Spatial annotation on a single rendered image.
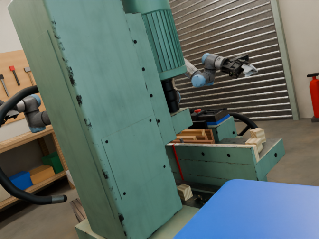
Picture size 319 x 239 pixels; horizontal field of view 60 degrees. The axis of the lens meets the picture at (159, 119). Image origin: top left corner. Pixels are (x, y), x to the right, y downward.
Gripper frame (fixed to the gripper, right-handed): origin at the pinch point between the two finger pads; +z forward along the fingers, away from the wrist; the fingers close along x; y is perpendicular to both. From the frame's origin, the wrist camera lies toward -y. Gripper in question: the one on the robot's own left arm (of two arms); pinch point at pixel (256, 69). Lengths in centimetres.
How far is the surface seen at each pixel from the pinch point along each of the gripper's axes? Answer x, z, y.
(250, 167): 35, 42, 68
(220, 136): 20, 20, 56
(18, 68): -49, -326, 66
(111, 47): 75, 10, 73
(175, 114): 40, 12, 66
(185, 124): 34, 13, 65
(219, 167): 30, 32, 71
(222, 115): 23, 16, 49
